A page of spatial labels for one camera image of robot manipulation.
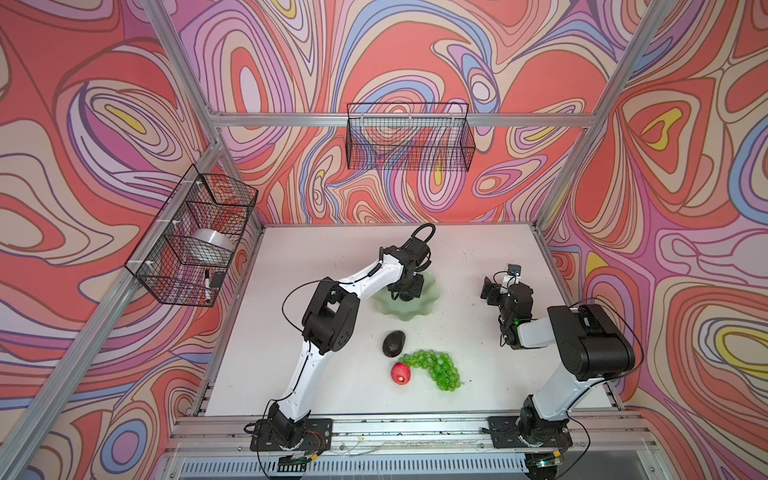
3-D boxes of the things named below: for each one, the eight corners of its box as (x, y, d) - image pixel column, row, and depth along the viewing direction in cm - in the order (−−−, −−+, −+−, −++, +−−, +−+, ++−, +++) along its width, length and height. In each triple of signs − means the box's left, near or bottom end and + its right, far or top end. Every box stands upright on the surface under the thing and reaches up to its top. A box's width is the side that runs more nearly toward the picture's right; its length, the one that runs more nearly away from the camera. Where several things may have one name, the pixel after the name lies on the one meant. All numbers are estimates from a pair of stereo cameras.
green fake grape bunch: (402, 361, 87) (402, 355, 83) (415, 341, 91) (416, 334, 87) (453, 397, 81) (456, 392, 77) (465, 373, 85) (469, 368, 81)
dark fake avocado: (388, 361, 87) (388, 355, 83) (378, 344, 90) (378, 338, 86) (409, 348, 89) (410, 342, 86) (399, 332, 92) (399, 326, 89)
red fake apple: (391, 385, 81) (391, 382, 79) (391, 365, 85) (391, 362, 83) (410, 385, 81) (411, 382, 79) (409, 365, 85) (410, 362, 83)
